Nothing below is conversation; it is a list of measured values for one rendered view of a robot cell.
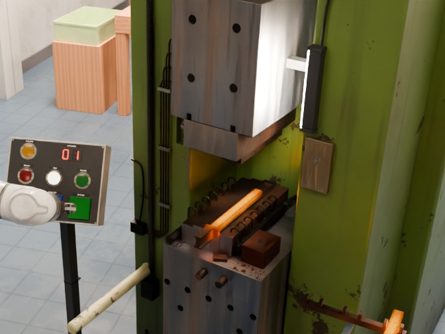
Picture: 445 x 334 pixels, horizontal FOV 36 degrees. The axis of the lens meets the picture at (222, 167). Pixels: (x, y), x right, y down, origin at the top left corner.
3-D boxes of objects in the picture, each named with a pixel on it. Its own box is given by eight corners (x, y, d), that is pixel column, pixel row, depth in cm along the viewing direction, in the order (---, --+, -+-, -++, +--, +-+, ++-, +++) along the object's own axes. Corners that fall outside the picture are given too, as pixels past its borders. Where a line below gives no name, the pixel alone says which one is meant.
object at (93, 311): (77, 338, 234) (76, 326, 232) (65, 332, 236) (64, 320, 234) (153, 276, 268) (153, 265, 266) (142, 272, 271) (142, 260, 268)
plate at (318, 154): (326, 194, 211) (332, 144, 203) (300, 186, 215) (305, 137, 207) (329, 191, 212) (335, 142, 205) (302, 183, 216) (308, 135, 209)
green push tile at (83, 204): (88, 220, 231) (91, 198, 231) (67, 218, 232) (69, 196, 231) (90, 220, 233) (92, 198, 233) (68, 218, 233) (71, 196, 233)
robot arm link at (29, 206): (62, 192, 193) (18, 183, 194) (44, 190, 177) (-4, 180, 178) (54, 229, 192) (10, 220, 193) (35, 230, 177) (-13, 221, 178)
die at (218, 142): (236, 162, 209) (238, 134, 205) (183, 146, 218) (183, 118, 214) (295, 120, 242) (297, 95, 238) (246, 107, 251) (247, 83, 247)
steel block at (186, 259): (252, 387, 234) (261, 281, 214) (162, 345, 251) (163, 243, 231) (318, 303, 277) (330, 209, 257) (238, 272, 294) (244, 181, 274)
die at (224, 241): (231, 258, 225) (232, 236, 221) (181, 238, 234) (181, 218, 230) (287, 206, 258) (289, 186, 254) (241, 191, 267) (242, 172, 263)
